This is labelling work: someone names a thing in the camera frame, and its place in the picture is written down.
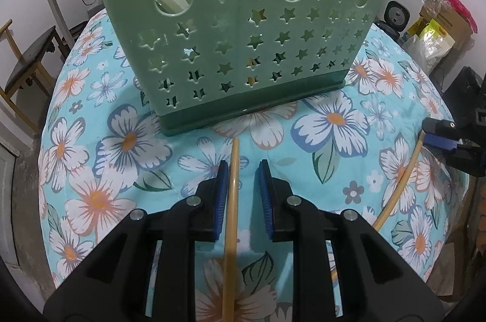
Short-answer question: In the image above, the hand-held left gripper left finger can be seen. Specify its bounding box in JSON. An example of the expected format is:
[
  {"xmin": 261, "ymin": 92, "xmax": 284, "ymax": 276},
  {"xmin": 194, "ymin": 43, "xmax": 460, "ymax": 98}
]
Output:
[{"xmin": 43, "ymin": 159, "xmax": 230, "ymax": 322}]

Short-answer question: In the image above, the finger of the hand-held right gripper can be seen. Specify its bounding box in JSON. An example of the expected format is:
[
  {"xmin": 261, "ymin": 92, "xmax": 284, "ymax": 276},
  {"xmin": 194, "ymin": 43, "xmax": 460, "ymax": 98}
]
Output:
[
  {"xmin": 424, "ymin": 133, "xmax": 486, "ymax": 177},
  {"xmin": 422, "ymin": 117, "xmax": 486, "ymax": 142}
]

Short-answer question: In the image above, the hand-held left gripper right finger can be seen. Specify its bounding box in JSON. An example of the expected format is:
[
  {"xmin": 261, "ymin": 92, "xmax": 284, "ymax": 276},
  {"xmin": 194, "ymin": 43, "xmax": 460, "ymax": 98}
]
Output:
[{"xmin": 258, "ymin": 159, "xmax": 445, "ymax": 322}]

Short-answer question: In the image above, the green perforated utensil basket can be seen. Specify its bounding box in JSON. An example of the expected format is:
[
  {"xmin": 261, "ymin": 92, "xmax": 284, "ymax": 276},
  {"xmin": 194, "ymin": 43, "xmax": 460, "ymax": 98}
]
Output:
[{"xmin": 84, "ymin": 0, "xmax": 399, "ymax": 137}]

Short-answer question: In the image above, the black box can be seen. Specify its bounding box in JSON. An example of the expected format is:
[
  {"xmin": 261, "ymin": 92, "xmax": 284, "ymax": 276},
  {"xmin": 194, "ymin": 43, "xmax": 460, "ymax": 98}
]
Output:
[{"xmin": 444, "ymin": 66, "xmax": 486, "ymax": 125}]

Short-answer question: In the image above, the yellow and white rice bag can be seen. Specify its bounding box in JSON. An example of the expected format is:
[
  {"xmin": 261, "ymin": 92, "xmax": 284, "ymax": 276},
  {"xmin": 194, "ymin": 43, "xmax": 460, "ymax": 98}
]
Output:
[{"xmin": 402, "ymin": 18, "xmax": 456, "ymax": 76}]

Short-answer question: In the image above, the cardboard box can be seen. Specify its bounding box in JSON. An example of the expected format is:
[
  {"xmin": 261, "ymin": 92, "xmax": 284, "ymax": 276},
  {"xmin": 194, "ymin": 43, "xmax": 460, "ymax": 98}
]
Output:
[{"xmin": 419, "ymin": 3, "xmax": 477, "ymax": 49}]

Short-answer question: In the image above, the blue floral blanket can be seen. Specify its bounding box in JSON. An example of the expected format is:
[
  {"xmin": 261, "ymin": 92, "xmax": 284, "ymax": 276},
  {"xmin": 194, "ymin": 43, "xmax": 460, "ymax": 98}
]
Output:
[{"xmin": 38, "ymin": 9, "xmax": 456, "ymax": 322}]

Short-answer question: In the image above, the black rice cooker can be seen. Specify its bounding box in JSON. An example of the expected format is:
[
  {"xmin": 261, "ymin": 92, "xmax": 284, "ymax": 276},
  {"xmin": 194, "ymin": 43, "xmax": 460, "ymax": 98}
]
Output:
[{"xmin": 374, "ymin": 0, "xmax": 411, "ymax": 42}]

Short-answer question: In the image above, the red plastic bag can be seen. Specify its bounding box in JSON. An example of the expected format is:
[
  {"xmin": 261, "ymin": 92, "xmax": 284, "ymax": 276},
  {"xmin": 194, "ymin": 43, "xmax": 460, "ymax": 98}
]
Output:
[{"xmin": 442, "ymin": 0, "xmax": 477, "ymax": 32}]

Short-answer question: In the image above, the clear plastic bag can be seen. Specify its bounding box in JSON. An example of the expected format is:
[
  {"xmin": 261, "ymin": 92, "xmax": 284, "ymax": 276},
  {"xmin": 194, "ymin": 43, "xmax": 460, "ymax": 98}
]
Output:
[{"xmin": 419, "ymin": 0, "xmax": 449, "ymax": 17}]

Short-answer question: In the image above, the wooden chair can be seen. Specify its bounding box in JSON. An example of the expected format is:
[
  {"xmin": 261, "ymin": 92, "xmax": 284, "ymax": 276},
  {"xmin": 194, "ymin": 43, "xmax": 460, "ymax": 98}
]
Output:
[{"xmin": 0, "ymin": 19, "xmax": 69, "ymax": 102}]

